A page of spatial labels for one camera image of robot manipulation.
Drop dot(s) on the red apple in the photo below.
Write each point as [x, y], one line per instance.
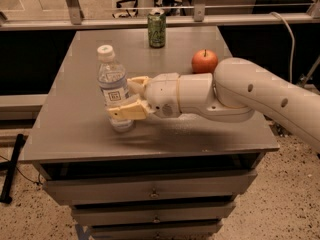
[204, 61]

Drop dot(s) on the green soda can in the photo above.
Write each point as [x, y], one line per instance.
[156, 28]

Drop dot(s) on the grey drawer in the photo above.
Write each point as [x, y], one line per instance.
[153, 213]
[148, 188]
[183, 230]

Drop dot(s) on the black office chair base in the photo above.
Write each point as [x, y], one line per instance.
[128, 9]

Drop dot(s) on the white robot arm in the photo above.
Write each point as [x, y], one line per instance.
[232, 93]

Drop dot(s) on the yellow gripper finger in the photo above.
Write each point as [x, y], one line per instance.
[137, 85]
[138, 110]

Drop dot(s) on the grey drawer cabinet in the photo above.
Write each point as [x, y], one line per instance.
[72, 138]

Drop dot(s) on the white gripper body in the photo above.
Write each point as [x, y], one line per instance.
[162, 94]

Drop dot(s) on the black floor stand leg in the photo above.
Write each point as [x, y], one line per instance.
[9, 167]

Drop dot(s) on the top grey drawer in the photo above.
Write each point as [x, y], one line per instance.
[148, 188]

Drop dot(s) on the grey metal railing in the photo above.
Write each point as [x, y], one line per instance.
[97, 14]

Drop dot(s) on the bottom grey drawer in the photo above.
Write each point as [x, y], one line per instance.
[183, 230]

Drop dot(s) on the clear blue-label plastic bottle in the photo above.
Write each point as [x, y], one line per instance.
[111, 77]

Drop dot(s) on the middle grey drawer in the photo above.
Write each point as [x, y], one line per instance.
[153, 213]

